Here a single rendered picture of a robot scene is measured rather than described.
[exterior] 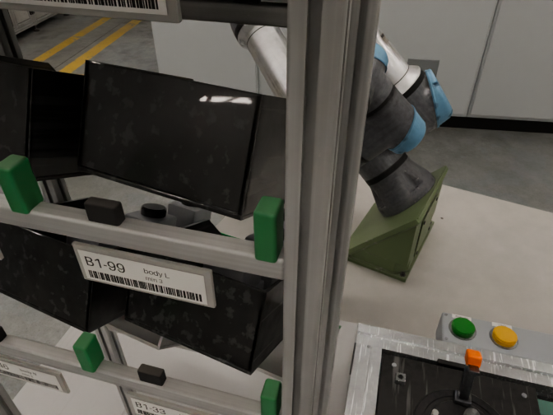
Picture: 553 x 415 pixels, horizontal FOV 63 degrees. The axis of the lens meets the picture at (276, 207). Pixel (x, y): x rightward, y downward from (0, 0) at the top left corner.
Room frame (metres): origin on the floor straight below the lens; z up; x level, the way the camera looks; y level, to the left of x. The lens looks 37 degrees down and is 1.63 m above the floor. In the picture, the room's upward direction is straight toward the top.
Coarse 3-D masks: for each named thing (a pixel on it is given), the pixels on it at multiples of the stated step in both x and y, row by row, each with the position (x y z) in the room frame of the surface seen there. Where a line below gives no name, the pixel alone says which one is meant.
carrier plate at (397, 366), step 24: (384, 360) 0.45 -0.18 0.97; (408, 360) 0.45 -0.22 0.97; (384, 384) 0.41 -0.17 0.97; (408, 384) 0.41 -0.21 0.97; (432, 384) 0.41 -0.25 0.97; (456, 384) 0.41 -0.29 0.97; (480, 384) 0.41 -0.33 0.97; (504, 384) 0.41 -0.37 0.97; (384, 408) 0.37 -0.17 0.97; (408, 408) 0.37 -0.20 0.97; (504, 408) 0.37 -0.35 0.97; (528, 408) 0.37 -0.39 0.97
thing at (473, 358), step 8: (472, 352) 0.39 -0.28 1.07; (480, 352) 0.40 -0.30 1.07; (472, 360) 0.38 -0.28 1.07; (480, 360) 0.38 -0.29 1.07; (464, 368) 0.39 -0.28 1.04; (472, 368) 0.37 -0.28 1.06; (464, 376) 0.38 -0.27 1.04; (472, 376) 0.38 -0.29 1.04; (464, 384) 0.37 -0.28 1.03; (472, 384) 0.37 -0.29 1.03; (464, 392) 0.37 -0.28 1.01
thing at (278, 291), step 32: (192, 224) 0.37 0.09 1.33; (160, 256) 0.28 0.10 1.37; (224, 288) 0.25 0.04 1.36; (256, 288) 0.24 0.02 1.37; (128, 320) 0.26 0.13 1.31; (160, 320) 0.25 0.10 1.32; (192, 320) 0.24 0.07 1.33; (224, 320) 0.24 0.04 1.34; (256, 320) 0.23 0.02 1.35; (224, 352) 0.22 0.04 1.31; (256, 352) 0.22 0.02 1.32
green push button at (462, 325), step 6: (456, 318) 0.54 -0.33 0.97; (462, 318) 0.54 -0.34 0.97; (456, 324) 0.52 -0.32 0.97; (462, 324) 0.52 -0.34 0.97; (468, 324) 0.52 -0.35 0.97; (456, 330) 0.51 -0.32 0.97; (462, 330) 0.51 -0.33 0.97; (468, 330) 0.51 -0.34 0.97; (474, 330) 0.51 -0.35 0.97; (462, 336) 0.50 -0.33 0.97; (468, 336) 0.50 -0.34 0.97
